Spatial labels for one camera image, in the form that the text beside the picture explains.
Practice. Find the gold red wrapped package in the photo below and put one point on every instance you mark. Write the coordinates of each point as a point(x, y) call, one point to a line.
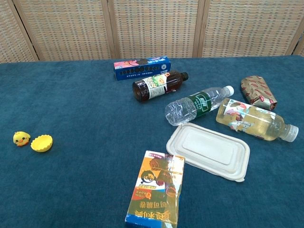
point(257, 91)

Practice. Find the pale yellow drink bottle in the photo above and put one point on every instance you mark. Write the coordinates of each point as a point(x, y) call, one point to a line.
point(256, 121)

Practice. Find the clear green-label water bottle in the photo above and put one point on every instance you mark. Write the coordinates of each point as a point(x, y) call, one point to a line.
point(180, 111)

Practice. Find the orange printed snack box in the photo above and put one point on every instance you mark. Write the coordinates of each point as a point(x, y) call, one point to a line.
point(154, 190)

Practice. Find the woven rattan folding screen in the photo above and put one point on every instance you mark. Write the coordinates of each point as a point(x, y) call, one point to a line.
point(154, 23)

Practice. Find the white pulp food container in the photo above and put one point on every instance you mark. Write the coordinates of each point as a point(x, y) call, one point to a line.
point(209, 147)

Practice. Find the brown tea bottle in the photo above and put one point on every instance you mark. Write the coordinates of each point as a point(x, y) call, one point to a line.
point(147, 89)

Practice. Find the blue cookie box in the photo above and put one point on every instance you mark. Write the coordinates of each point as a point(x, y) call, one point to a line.
point(142, 70)

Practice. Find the yellow eggshell cup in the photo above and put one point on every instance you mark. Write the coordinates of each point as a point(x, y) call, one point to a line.
point(41, 143)

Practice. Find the blue plush table cloth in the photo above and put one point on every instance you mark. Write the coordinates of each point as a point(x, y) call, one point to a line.
point(83, 107)

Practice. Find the yellow rubber duck toy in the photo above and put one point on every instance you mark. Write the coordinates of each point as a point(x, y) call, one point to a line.
point(21, 138)

